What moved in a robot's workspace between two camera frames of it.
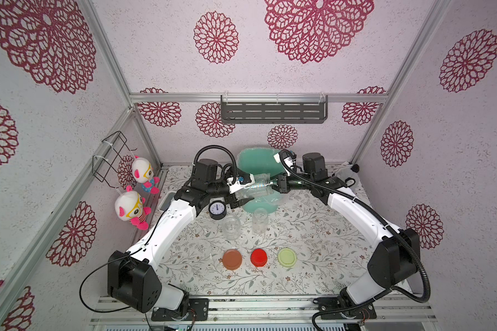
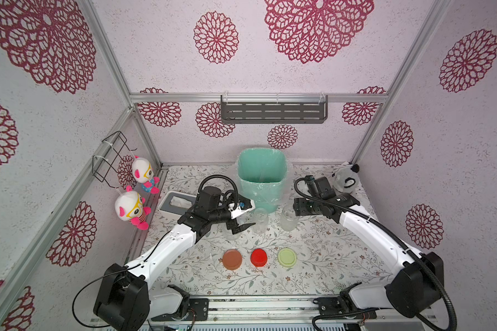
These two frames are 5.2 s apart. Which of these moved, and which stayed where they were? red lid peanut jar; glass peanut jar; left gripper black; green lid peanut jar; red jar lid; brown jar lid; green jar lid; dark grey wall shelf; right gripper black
Moved: left gripper black; green lid peanut jar; right gripper black
Stayed: green jar lid; red jar lid; brown jar lid; dark grey wall shelf; glass peanut jar; red lid peanut jar
